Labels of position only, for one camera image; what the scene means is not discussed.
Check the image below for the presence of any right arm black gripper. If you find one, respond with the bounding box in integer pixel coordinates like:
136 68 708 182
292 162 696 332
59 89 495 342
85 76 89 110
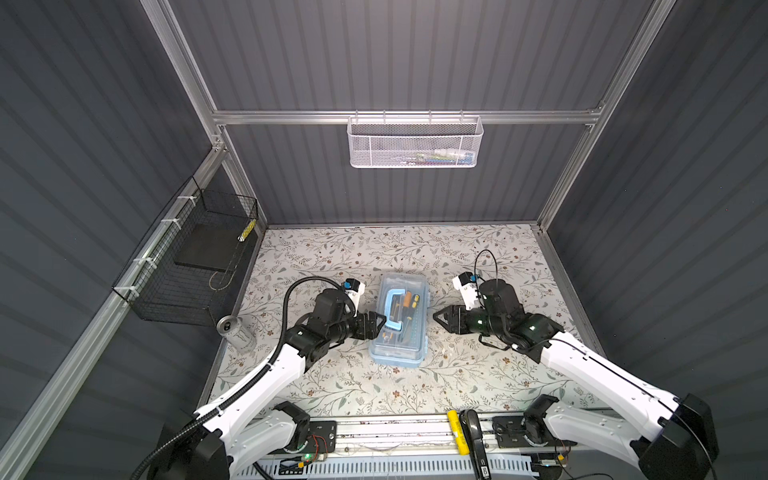
431 303 504 338

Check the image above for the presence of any light blue toolbox base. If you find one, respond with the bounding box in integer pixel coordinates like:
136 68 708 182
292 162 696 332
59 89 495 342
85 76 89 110
369 337 428 368

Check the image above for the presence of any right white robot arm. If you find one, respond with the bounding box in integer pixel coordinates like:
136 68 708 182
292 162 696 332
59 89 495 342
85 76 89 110
433 272 719 479

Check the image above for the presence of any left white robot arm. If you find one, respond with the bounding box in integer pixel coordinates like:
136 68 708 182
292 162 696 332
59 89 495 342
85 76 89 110
131 278 386 479

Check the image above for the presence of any yellow tube in basket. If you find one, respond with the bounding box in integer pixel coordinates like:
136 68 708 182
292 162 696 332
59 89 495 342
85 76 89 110
238 219 258 242

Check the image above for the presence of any black foam pad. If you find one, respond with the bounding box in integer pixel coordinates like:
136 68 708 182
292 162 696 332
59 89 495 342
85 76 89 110
174 224 245 273

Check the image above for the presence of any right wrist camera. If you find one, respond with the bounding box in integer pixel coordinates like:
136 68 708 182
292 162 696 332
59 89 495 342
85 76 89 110
452 271 480 310

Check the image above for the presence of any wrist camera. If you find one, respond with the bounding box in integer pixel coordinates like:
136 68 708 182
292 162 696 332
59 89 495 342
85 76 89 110
452 271 480 310
343 278 365 312

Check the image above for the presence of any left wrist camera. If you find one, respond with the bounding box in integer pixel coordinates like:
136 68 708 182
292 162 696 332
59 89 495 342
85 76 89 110
343 278 365 312

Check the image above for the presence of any black handle tool on rail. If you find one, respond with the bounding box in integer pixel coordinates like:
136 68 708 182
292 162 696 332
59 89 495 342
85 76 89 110
459 409 492 480

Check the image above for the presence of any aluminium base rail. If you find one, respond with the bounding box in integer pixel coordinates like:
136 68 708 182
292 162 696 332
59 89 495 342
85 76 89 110
239 411 655 457

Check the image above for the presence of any yellow marker on rail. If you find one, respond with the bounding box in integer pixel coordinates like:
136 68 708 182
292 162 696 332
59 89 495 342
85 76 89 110
446 410 469 456

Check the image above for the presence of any white wire mesh basket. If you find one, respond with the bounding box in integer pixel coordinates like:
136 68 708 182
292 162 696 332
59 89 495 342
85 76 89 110
346 115 484 169

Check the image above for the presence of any black wire basket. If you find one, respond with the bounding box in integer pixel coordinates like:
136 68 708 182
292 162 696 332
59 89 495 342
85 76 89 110
113 179 259 328

